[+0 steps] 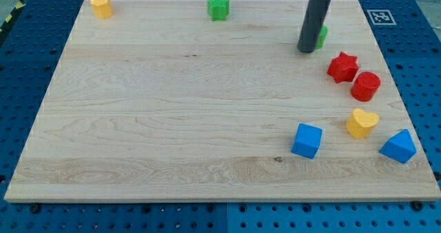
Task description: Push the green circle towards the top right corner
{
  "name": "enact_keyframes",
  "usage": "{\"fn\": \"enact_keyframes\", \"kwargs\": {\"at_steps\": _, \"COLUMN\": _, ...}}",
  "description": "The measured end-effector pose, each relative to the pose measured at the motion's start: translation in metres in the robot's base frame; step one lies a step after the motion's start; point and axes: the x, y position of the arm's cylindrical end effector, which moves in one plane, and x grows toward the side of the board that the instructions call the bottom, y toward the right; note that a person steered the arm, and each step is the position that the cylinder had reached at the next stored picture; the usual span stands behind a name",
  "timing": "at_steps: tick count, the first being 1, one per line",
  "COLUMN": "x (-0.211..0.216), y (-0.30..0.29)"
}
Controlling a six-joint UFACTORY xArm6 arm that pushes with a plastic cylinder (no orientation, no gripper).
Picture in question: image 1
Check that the blue cube block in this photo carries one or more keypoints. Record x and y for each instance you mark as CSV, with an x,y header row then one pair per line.
x,y
307,141

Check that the green circle block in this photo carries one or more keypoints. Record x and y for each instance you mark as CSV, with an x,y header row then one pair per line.
x,y
321,37

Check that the red cylinder block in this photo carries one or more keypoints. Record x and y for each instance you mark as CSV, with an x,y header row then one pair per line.
x,y
365,86

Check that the yellow heart block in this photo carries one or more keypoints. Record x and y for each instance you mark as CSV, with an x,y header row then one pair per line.
x,y
361,123

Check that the green star block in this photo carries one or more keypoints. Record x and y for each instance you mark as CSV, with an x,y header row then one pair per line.
x,y
218,10

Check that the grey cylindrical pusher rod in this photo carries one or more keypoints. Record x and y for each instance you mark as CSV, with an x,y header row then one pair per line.
x,y
312,25

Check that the blue triangle block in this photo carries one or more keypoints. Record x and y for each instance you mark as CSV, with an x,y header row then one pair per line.
x,y
400,147

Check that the wooden board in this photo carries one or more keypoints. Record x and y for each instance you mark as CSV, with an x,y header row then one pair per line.
x,y
160,104

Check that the red star block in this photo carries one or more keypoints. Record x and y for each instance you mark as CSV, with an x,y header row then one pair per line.
x,y
343,68

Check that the yellow hexagon block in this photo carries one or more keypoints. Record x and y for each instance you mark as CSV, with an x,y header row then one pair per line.
x,y
102,9

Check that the white fiducial marker tag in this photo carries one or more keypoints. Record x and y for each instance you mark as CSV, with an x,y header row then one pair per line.
x,y
381,17

